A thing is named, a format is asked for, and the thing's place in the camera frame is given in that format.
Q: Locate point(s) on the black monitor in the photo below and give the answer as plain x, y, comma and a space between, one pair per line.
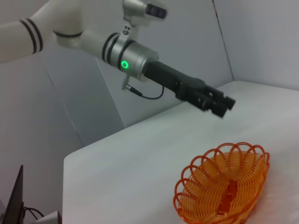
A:
15, 200

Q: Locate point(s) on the white box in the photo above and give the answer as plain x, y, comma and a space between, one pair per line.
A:
51, 218

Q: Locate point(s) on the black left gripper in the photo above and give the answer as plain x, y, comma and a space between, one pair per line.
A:
168, 75

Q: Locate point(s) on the white and silver left arm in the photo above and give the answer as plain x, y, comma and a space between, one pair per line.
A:
70, 30

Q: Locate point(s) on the orange plastic woven basket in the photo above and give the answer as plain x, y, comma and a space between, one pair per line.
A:
233, 189

